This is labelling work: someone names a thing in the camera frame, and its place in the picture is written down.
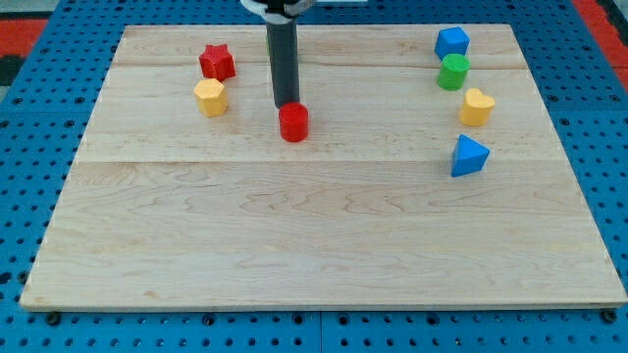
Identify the green cylinder block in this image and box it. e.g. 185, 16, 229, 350
437, 54, 470, 91

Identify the light wooden board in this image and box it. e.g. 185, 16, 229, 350
21, 25, 627, 313

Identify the blue cube block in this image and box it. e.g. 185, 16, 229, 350
435, 26, 470, 61

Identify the blue triangle block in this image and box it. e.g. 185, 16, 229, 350
450, 134, 491, 177

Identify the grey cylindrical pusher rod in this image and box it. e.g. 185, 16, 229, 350
266, 20, 300, 109

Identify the red cylinder block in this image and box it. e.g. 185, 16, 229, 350
279, 102, 309, 142

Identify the yellow heart block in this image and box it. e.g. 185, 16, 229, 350
458, 87, 496, 126

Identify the red star block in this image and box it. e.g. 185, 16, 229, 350
199, 44, 236, 81

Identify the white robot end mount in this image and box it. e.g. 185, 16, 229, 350
239, 0, 316, 25

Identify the yellow hexagon block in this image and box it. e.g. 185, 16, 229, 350
193, 78, 229, 118

